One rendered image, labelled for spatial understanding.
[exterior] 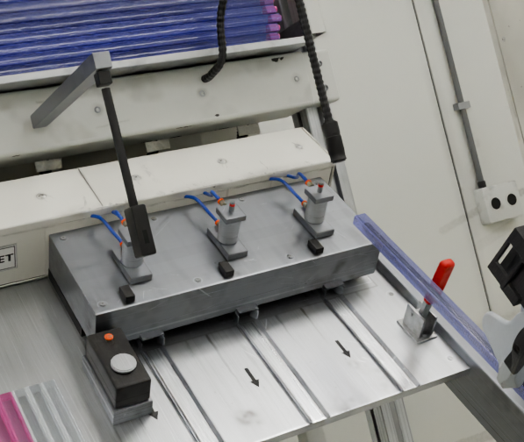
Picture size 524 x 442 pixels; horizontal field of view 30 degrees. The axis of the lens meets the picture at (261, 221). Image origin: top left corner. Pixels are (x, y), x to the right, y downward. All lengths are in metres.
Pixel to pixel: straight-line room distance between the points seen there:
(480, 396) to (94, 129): 0.51
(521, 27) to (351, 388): 1.17
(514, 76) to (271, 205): 1.02
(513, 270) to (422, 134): 2.41
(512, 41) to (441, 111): 1.24
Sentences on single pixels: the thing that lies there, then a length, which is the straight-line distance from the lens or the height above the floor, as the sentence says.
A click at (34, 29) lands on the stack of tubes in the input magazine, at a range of 1.08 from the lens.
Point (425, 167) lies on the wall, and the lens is 3.16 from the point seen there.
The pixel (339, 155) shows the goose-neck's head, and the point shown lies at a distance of 1.04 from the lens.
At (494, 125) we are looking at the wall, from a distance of 3.37.
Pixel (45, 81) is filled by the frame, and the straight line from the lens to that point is 1.08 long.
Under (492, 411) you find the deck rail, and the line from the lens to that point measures 1.05.
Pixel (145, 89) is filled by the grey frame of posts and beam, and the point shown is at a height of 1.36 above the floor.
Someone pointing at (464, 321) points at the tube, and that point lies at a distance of 0.90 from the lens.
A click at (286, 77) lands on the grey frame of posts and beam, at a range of 1.22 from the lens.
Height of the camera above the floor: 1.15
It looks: 2 degrees up
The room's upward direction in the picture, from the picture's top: 14 degrees counter-clockwise
